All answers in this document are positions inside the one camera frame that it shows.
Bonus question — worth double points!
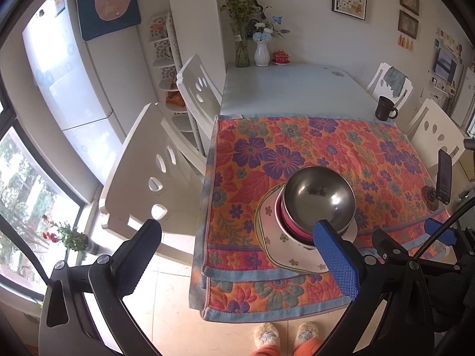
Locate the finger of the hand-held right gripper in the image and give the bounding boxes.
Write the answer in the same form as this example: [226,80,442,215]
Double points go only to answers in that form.
[424,218,459,247]
[372,228,412,265]

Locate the white carved corner shelf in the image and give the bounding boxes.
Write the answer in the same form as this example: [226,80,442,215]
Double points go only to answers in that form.
[148,10,208,156]

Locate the brown round stand base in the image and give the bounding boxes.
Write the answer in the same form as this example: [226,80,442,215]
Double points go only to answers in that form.
[421,185,440,210]

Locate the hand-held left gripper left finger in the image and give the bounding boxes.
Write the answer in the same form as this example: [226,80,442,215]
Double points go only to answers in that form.
[37,219,163,356]

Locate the teal cloth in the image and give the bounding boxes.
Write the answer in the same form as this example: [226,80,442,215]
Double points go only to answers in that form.
[381,66,409,98]

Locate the fuzzy cream slipper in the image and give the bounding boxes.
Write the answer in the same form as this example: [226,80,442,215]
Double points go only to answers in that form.
[297,322,323,347]
[253,322,281,349]

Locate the white refrigerator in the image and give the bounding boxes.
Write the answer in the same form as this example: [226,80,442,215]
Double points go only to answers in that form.
[20,0,156,204]

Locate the green-rimmed white plate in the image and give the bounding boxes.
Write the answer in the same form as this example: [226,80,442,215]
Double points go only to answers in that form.
[255,187,335,273]

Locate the glass vase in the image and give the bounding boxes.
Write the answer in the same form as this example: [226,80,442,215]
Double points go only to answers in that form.
[230,22,251,68]

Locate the black phone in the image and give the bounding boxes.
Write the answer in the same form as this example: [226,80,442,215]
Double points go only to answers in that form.
[435,149,453,204]

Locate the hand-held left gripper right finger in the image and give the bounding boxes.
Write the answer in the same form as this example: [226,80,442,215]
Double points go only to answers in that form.
[313,220,446,356]

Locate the green floral white plate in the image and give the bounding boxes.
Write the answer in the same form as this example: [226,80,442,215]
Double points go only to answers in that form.
[258,185,359,273]

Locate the pale blue table cover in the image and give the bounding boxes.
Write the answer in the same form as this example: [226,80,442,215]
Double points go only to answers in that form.
[219,62,396,123]

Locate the steel-lined blue bowl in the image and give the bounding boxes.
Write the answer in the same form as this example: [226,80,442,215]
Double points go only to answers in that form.
[282,166,356,231]

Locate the television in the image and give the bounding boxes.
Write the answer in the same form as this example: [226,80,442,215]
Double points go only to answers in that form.
[434,46,459,82]

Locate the green leafy bouquet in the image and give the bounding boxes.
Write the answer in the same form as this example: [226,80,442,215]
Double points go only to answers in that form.
[217,0,271,45]

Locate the white cutout dining chair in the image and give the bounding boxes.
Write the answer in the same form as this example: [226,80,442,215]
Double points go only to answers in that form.
[365,62,414,108]
[406,98,466,179]
[99,102,208,268]
[176,54,223,156]

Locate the floral orange tablecloth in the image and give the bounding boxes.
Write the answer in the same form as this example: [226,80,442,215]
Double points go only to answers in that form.
[187,115,451,323]

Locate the potted flowering plant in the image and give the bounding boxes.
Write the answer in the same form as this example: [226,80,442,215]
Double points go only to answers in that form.
[41,213,112,258]

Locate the dark blue fridge cover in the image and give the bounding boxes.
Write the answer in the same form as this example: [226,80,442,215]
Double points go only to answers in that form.
[69,0,142,42]

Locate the orange packet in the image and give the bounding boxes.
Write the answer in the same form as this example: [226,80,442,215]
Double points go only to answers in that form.
[165,91,186,108]

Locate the window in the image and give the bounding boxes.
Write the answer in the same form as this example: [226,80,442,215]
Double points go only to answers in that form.
[0,93,88,305]

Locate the dark brown mug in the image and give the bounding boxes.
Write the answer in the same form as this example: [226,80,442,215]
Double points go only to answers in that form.
[374,96,399,120]

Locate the black braided cable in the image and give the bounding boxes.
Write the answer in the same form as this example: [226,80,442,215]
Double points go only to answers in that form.
[410,196,475,264]

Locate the pink bowl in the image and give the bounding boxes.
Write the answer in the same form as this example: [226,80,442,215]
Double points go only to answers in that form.
[274,187,357,246]

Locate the person's right leg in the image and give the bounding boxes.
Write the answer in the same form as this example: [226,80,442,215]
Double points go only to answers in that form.
[293,337,323,356]

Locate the blue and white flowers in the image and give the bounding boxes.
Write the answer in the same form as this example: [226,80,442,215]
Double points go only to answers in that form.
[252,15,290,43]

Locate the white ceramic vase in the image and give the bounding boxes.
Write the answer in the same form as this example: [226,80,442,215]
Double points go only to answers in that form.
[254,41,270,67]

